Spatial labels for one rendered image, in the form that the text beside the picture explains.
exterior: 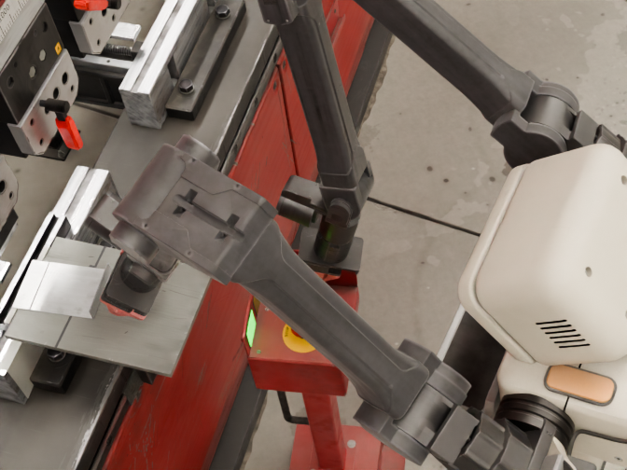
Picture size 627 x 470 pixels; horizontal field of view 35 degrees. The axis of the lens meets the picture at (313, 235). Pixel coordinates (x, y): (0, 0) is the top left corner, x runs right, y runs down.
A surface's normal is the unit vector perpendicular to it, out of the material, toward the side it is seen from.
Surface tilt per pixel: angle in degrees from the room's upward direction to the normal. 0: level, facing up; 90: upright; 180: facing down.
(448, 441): 41
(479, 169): 0
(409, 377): 69
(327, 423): 90
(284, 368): 90
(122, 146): 0
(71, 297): 0
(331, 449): 90
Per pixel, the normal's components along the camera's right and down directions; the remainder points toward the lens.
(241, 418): -0.09, -0.57
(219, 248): -0.22, -0.36
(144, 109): -0.29, 0.80
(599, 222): 0.51, -0.24
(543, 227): -0.67, -0.63
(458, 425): 0.30, -0.01
